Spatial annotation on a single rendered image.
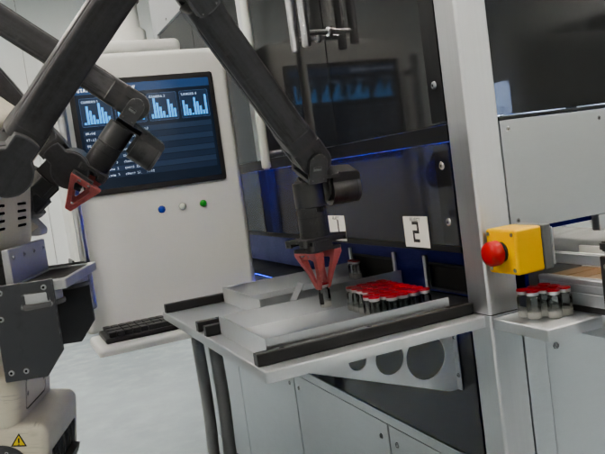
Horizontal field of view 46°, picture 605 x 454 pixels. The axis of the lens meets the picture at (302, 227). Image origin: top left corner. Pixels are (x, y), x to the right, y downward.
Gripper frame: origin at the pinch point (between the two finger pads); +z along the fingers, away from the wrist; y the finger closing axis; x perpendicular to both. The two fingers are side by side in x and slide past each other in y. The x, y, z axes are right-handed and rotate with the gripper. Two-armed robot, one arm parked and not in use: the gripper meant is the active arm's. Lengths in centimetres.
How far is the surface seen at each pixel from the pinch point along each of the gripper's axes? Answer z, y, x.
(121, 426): 93, 45, 241
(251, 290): 5.1, 9.3, 40.1
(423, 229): -7.4, 15.9, -12.5
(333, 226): -7.4, 25.2, 24.9
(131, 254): -6, -2, 79
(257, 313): 4.0, -9.1, 9.7
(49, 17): -184, 145, 511
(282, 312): 4.9, -4.4, 8.5
